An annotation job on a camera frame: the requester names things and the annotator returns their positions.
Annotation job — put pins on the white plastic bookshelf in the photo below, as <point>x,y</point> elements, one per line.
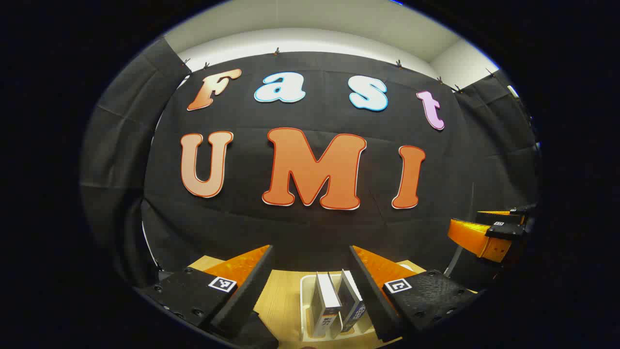
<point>306,310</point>

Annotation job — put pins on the white picture-cover book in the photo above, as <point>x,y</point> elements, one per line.
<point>325,300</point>

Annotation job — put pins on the blue cover book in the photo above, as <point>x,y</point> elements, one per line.
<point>351,293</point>

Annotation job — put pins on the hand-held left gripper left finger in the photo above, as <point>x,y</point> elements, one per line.
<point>242,295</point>

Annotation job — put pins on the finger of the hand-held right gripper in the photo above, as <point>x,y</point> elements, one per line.
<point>503,215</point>
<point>477,237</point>

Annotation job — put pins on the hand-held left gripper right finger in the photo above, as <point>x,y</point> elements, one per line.
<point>370,291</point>

